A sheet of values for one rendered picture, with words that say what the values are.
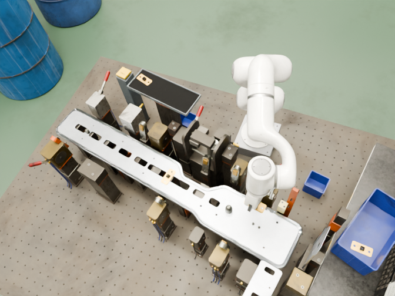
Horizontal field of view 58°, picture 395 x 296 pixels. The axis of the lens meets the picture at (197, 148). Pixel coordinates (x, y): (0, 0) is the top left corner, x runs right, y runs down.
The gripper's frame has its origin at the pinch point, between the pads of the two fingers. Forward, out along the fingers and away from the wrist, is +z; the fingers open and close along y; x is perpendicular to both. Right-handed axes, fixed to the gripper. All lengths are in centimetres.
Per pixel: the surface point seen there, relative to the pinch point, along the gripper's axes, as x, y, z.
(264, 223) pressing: 5.0, -2.9, 27.4
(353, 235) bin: 39.7, -16.1, 24.0
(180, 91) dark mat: -61, -38, 12
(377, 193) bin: 40, -34, 15
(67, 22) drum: -273, -122, 122
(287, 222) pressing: 13.6, -8.5, 27.4
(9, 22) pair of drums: -233, -53, 49
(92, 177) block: -78, 19, 25
